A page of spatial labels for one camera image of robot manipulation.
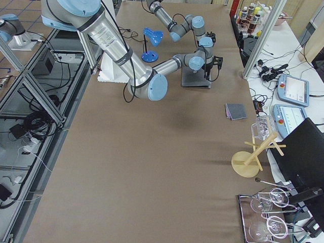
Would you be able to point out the lower wine glass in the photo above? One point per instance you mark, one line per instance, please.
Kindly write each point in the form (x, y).
(269, 230)

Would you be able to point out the grey and purple cloth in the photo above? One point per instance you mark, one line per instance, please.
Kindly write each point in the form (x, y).
(235, 111)

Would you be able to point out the wine glass rack tray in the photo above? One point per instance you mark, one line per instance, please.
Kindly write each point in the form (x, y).
(262, 216)

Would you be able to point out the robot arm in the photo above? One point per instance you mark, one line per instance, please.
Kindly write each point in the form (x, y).
(182, 22)
(95, 20)

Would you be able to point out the grey laptop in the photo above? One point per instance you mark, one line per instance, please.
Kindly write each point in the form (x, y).
(194, 79)

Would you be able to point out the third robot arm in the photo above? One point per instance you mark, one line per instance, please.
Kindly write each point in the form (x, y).
(11, 26)

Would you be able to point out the wooden cup stand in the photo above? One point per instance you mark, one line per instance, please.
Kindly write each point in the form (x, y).
(247, 164)

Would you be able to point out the upper wine glass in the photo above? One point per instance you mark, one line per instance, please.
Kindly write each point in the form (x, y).
(263, 202)

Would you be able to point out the upper teach pendant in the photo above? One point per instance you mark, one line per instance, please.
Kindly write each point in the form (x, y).
(293, 90)

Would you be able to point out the lower teach pendant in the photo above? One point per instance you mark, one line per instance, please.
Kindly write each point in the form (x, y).
(287, 118)

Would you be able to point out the aluminium frame post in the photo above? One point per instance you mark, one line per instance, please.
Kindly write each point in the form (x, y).
(269, 24)

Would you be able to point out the teach pendant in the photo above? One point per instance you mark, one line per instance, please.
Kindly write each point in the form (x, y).
(287, 118)
(293, 90)

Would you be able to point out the blue desk lamp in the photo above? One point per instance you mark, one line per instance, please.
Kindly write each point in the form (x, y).
(155, 37)

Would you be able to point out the clear glass mug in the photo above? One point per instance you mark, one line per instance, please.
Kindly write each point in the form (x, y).
(263, 127)

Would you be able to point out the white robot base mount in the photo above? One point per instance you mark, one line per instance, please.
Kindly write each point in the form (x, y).
(110, 72)

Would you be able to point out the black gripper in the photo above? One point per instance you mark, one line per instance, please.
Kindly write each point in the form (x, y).
(212, 35)
(208, 67)

